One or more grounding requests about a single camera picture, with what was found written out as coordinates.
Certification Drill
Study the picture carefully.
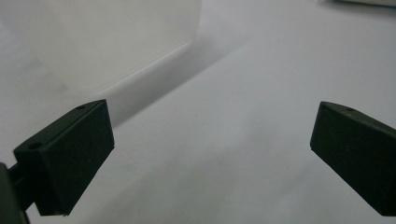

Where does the white plastic container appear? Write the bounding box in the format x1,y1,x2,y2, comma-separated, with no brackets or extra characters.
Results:
0,0,204,162

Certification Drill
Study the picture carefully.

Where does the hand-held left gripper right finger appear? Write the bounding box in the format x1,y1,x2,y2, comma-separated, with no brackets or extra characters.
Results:
309,101,396,217

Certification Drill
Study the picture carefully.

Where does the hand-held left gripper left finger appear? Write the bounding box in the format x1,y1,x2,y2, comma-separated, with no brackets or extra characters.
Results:
12,99,116,217

